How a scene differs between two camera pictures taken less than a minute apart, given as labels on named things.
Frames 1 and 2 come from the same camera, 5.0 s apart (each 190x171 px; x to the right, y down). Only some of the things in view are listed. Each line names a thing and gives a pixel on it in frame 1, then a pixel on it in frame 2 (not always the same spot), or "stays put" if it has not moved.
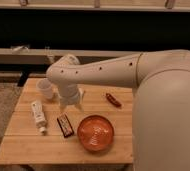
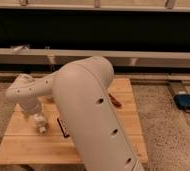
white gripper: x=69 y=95 → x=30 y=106
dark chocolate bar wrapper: x=65 y=126 stays put
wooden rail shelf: x=49 y=56 stays put
